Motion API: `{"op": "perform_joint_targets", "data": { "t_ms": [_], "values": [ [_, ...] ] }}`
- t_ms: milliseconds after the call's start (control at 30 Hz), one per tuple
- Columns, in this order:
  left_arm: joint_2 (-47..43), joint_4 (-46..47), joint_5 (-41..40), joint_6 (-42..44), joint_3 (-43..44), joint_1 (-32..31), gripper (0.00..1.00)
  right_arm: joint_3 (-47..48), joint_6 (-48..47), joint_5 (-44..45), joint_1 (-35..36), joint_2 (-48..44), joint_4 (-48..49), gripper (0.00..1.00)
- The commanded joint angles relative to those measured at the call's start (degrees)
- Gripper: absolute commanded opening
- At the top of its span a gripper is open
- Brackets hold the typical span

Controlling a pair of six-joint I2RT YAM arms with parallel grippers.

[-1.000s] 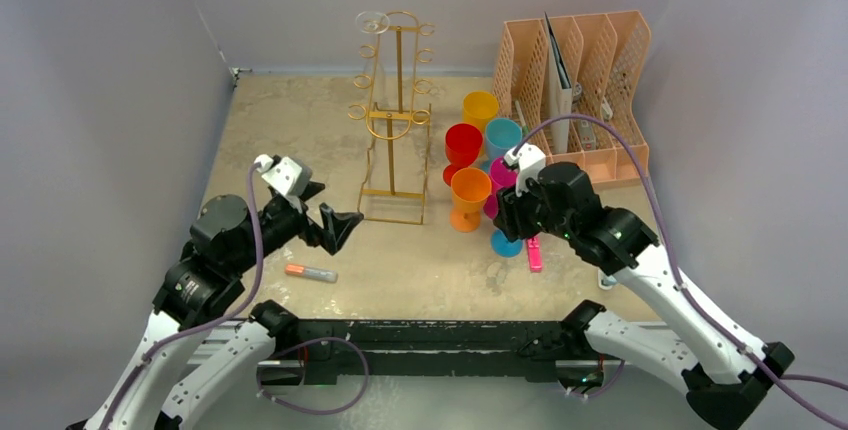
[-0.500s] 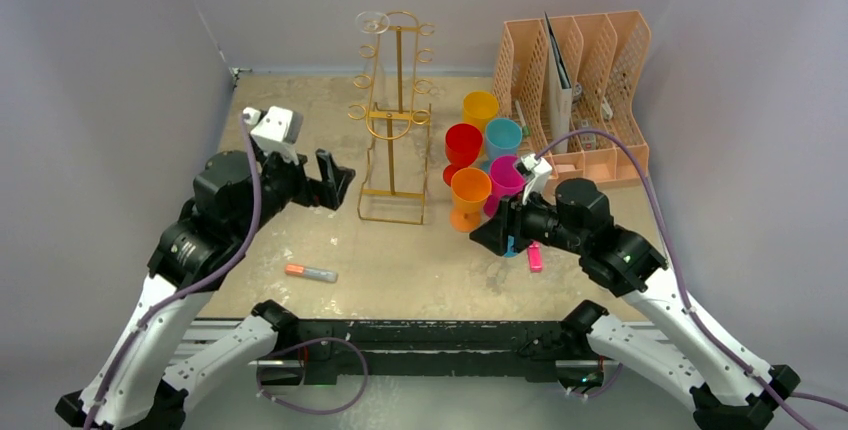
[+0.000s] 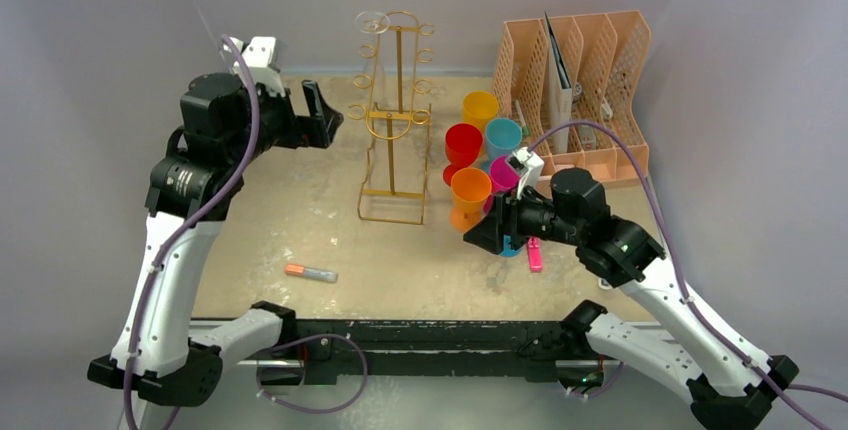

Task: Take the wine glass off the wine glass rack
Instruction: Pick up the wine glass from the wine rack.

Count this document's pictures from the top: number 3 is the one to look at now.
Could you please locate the teal wine glass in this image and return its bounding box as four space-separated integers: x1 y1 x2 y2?
498 235 525 258

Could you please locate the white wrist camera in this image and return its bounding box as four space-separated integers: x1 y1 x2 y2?
222 36 285 97
506 146 544 200

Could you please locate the white folder in organizer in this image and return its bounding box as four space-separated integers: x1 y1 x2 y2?
544 14 572 129

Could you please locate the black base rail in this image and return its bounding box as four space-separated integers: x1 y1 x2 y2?
254 319 603 385

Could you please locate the magenta wine glass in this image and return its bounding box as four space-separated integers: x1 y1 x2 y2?
483 155 520 213

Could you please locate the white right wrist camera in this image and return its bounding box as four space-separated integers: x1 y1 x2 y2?
506 146 544 200

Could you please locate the red wine glass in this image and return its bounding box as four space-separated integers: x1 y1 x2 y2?
442 122 483 186

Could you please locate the orange grey marker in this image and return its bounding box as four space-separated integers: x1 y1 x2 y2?
284 264 338 283

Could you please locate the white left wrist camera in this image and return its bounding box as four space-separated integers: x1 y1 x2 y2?
222 36 285 97

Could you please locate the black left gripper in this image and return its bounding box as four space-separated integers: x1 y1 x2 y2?
227 75 341 168

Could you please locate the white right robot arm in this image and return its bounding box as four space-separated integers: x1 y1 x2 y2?
463 168 799 429

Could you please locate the clear wine glass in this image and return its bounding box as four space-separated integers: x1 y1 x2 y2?
353 11 390 108

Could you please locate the orange wine glass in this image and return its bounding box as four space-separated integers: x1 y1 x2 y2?
450 167 492 233

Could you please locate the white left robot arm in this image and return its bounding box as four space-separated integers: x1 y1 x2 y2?
87 73 344 407

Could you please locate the light blue white eraser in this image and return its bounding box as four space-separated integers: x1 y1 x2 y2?
597 278 613 290

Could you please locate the pink highlighter marker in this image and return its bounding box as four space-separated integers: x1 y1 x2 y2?
526 237 544 273

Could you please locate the yellow wine glass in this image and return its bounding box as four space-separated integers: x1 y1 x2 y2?
462 91 499 133

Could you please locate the peach plastic file organizer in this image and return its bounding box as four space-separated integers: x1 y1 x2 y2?
492 10 651 190

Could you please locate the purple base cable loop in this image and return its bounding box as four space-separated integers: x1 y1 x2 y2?
254 332 369 415

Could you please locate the gold wire glass rack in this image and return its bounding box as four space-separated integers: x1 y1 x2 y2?
348 10 435 226

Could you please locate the light blue wine glass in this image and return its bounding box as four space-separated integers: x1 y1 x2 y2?
480 118 524 172

